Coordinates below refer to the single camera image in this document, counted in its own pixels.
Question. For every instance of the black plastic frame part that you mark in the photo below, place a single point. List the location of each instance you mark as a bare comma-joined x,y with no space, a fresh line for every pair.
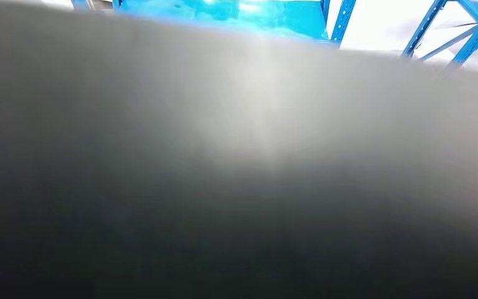
222,185

